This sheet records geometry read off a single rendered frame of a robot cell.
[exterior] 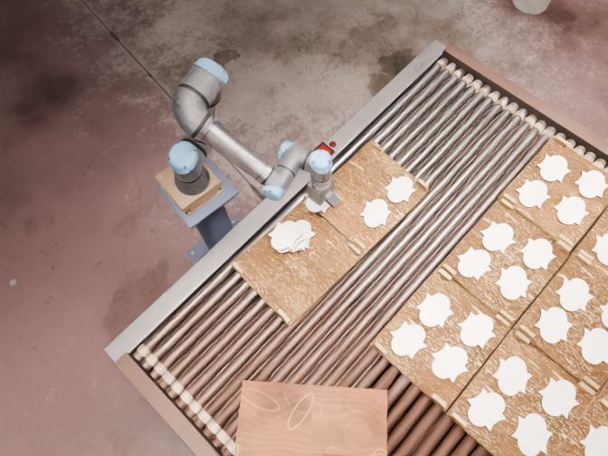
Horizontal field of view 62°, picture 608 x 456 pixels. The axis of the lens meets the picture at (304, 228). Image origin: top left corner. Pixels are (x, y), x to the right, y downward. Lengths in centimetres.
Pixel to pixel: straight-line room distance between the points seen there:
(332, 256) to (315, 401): 58
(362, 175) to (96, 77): 242
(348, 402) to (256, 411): 32
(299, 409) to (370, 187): 95
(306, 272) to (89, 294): 162
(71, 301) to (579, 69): 369
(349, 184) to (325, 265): 39
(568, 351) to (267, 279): 116
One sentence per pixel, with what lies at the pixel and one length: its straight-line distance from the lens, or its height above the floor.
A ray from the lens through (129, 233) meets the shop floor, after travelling 331.
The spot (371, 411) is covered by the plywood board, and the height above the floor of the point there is 104.
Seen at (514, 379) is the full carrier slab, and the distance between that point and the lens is 205.
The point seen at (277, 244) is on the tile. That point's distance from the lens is 200.
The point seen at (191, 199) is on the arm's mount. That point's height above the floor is 95.
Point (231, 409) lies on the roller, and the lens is 197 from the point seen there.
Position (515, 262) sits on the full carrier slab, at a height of 94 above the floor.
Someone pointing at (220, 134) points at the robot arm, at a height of 149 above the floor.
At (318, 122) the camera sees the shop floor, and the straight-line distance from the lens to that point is 350.
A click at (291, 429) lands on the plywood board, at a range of 182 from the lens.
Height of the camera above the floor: 286
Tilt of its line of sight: 66 degrees down
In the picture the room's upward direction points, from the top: 4 degrees counter-clockwise
